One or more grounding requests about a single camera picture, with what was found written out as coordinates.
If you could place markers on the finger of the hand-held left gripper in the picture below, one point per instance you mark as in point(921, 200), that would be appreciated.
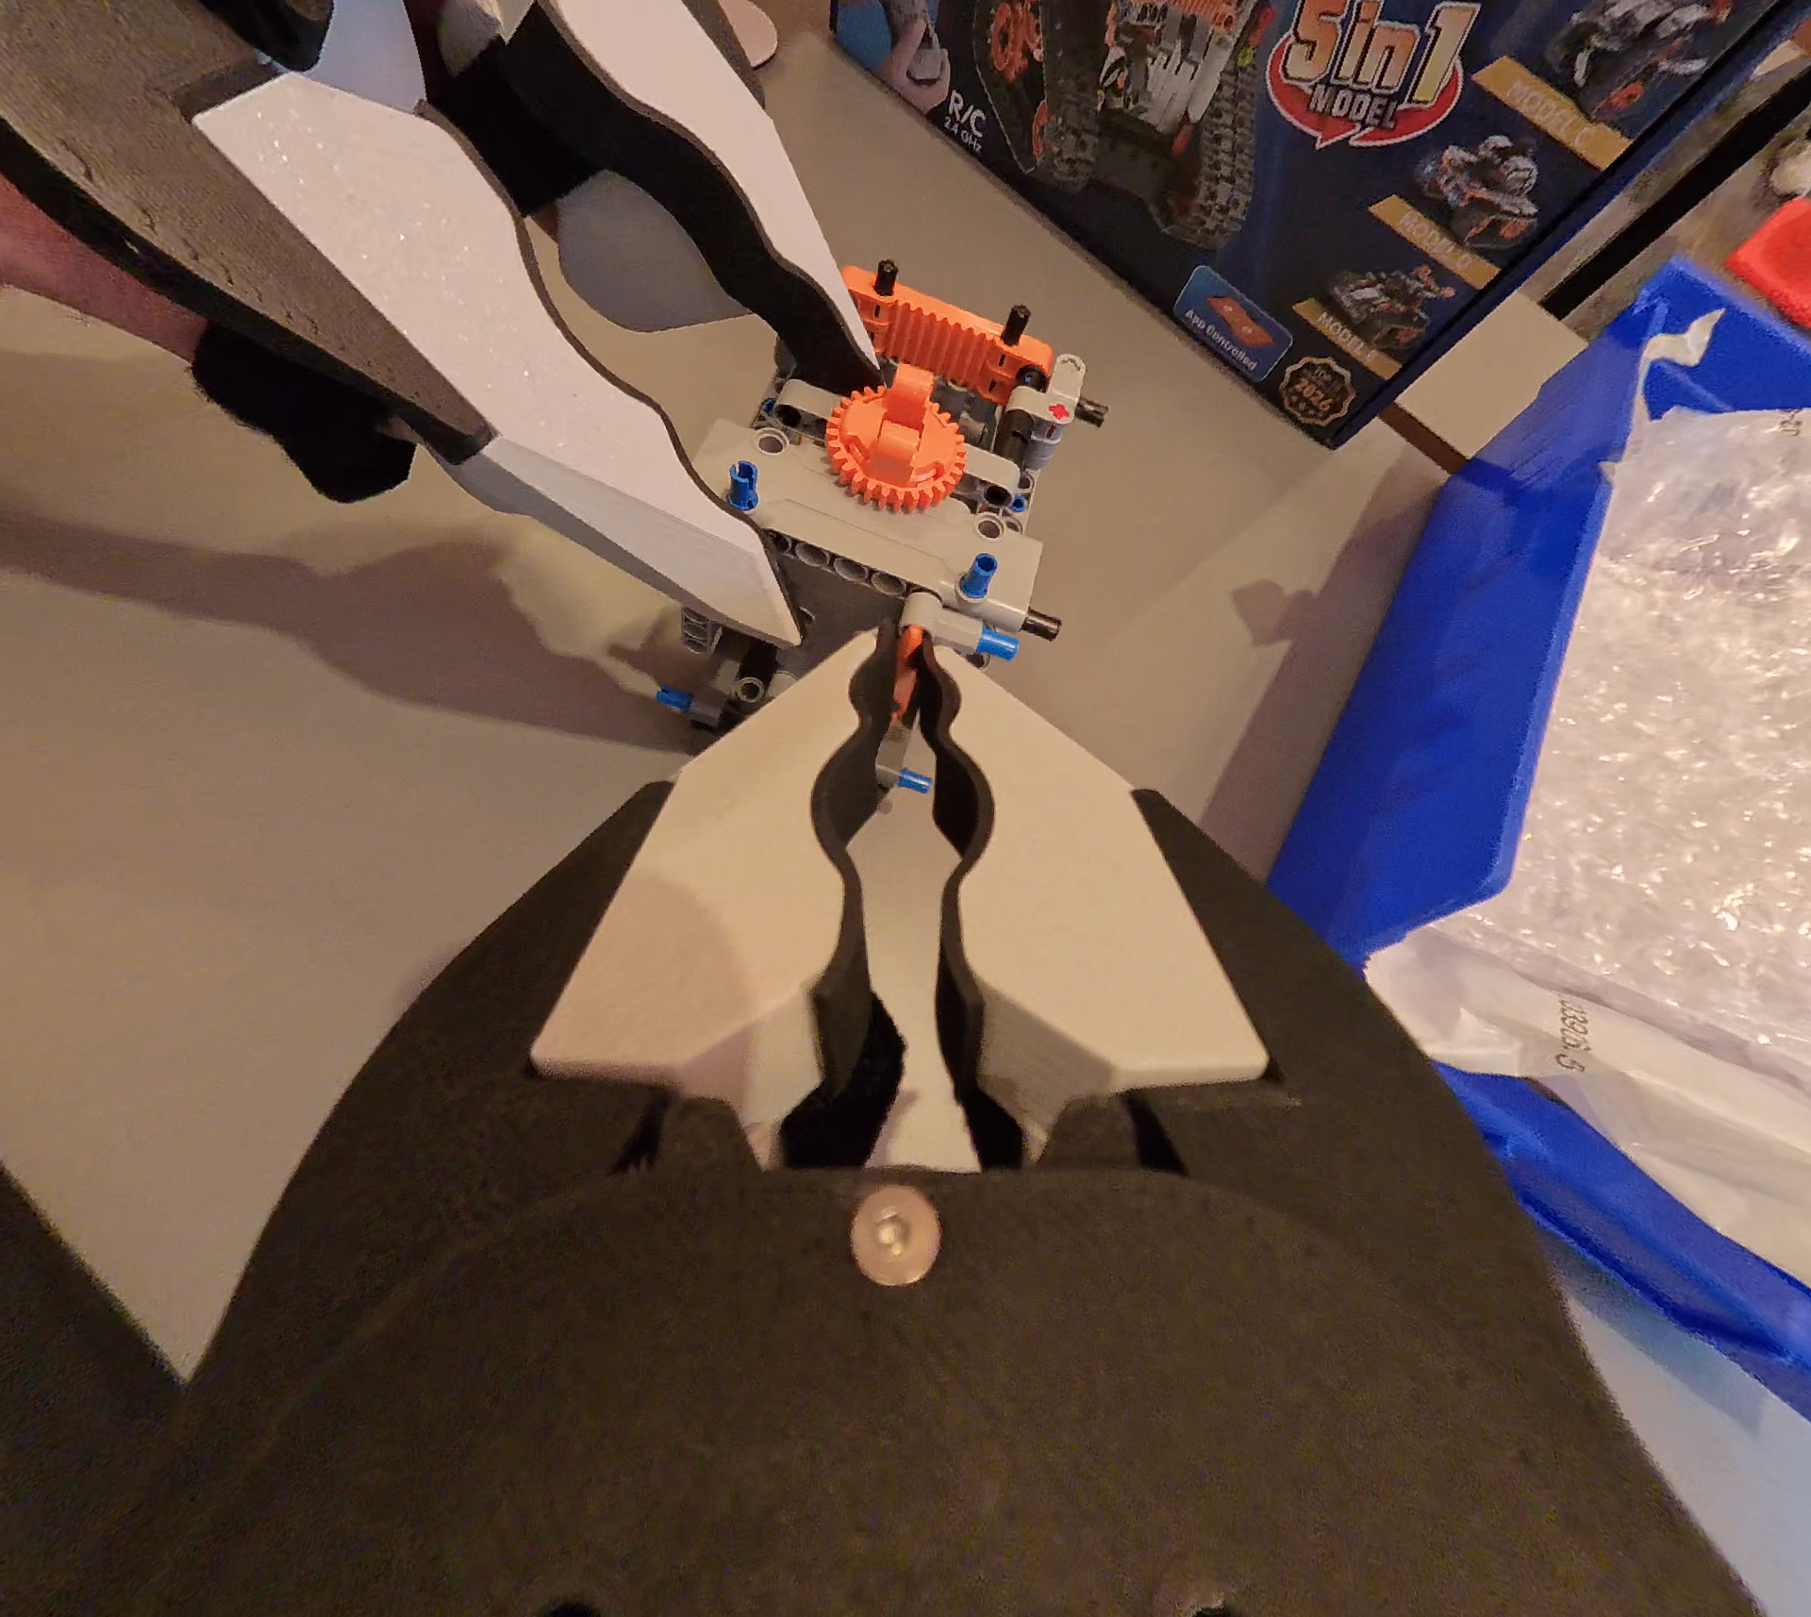
point(424, 274)
point(645, 39)

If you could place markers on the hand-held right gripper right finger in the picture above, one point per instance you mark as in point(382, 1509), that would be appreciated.
point(1118, 938)

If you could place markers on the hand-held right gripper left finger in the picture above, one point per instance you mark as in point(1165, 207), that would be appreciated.
point(678, 925)

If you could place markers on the orange grey claw assembly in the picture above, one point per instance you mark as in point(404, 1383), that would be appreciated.
point(912, 685)

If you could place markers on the grey orange toy robot model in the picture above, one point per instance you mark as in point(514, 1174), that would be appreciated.
point(907, 455)

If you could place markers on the person's left hand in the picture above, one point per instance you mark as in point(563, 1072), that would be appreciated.
point(56, 251)

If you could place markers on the white wooden book stand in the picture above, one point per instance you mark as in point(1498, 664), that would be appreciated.
point(746, 13)

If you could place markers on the blue storage bin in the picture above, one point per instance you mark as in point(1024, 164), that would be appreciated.
point(1429, 685)

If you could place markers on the dark blue robot kit box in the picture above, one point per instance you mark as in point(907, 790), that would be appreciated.
point(1272, 17)

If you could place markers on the red plastic object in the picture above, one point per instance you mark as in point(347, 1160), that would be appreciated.
point(1776, 261)

